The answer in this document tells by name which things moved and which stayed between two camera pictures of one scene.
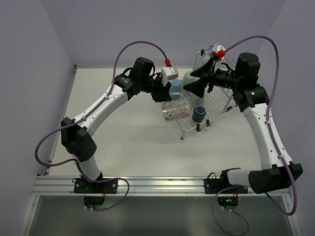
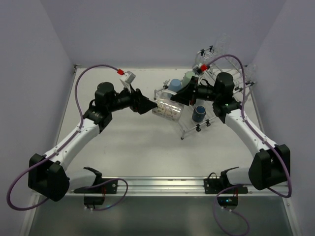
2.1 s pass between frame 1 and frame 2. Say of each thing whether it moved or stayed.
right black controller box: stayed
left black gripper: moved
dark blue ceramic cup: stayed
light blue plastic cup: stayed
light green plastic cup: stayed
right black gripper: moved
